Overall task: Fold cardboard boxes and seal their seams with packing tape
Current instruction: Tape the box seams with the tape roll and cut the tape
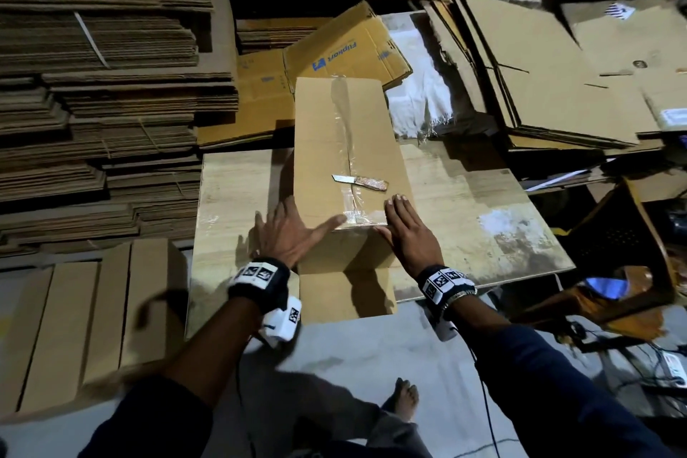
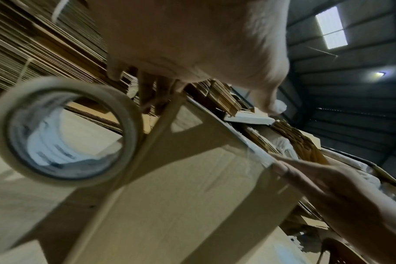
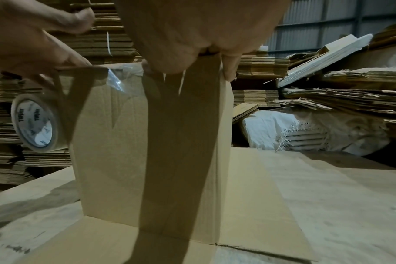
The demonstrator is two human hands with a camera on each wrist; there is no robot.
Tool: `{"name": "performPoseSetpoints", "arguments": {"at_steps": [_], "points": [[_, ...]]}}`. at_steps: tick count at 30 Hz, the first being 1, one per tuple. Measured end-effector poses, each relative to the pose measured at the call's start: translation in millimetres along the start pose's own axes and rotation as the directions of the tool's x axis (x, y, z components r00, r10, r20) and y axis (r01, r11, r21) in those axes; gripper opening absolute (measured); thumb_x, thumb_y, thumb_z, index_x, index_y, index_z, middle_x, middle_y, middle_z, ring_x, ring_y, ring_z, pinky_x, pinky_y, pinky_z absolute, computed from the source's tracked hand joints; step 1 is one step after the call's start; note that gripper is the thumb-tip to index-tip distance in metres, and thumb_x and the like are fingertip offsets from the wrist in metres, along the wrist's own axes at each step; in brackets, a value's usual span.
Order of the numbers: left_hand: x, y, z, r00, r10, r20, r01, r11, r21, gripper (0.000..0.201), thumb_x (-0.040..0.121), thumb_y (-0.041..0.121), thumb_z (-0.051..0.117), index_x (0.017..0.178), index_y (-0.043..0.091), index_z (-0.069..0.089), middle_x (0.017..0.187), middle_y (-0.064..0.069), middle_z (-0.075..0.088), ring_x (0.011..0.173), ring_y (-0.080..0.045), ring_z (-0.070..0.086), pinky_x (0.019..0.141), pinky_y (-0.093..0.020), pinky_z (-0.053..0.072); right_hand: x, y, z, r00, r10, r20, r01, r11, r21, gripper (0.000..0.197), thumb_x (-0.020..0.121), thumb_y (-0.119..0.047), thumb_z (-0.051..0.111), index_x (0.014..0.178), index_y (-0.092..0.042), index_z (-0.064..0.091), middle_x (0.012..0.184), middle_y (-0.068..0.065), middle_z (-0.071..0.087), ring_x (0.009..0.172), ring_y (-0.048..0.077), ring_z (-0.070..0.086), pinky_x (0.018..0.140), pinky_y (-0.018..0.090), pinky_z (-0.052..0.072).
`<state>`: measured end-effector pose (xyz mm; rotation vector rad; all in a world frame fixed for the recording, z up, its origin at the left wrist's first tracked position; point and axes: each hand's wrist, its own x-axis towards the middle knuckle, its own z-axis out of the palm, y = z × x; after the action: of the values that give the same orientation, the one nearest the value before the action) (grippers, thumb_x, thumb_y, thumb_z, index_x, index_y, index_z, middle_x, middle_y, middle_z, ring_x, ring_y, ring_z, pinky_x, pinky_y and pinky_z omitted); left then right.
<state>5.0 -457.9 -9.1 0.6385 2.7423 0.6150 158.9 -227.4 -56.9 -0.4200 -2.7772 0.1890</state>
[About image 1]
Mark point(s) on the plywood work board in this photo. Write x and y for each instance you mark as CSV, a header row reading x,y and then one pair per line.
x,y
236,216

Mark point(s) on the white plastic sack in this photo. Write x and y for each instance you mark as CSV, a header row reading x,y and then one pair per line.
x,y
419,77

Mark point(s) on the person's left hand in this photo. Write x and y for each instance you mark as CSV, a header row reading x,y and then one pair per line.
x,y
288,238

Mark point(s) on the person's left forearm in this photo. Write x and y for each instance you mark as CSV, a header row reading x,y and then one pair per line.
x,y
182,388

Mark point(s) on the yellow carton with blue print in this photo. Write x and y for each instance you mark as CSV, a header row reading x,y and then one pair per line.
x,y
349,44

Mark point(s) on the person's trouser leg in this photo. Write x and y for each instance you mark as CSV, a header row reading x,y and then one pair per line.
x,y
354,433

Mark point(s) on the small metal cutter blade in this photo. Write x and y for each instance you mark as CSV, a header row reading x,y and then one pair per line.
x,y
360,182

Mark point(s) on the person's right hand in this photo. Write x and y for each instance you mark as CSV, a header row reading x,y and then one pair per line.
x,y
413,238

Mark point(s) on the blue glowing device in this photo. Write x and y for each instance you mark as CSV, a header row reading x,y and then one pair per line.
x,y
607,287

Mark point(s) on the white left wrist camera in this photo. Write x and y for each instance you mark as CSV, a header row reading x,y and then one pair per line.
x,y
281,323

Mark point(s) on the stacks of flat cardboard bundles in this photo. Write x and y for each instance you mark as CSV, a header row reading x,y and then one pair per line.
x,y
97,98

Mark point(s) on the pile of brown cartons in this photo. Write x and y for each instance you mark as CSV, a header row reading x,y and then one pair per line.
x,y
558,66

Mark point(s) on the person's right forearm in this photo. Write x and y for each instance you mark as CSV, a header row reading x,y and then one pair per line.
x,y
558,388

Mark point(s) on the black left wrist band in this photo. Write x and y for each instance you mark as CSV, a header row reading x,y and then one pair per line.
x,y
258,283

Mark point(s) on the person's bare foot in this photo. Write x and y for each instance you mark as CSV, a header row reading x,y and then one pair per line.
x,y
404,399

